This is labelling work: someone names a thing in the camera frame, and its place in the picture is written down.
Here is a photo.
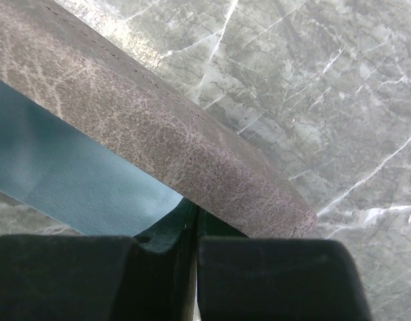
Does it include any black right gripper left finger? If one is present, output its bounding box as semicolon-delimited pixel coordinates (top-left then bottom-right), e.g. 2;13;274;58
0;199;197;320

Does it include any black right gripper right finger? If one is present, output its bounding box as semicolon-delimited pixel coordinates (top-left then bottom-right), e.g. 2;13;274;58
197;209;372;320

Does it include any light blue cleaning cloth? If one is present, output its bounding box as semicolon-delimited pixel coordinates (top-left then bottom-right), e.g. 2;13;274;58
0;80;182;236

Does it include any grey-brown glasses case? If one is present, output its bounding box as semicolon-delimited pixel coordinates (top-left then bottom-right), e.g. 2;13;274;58
0;1;317;237

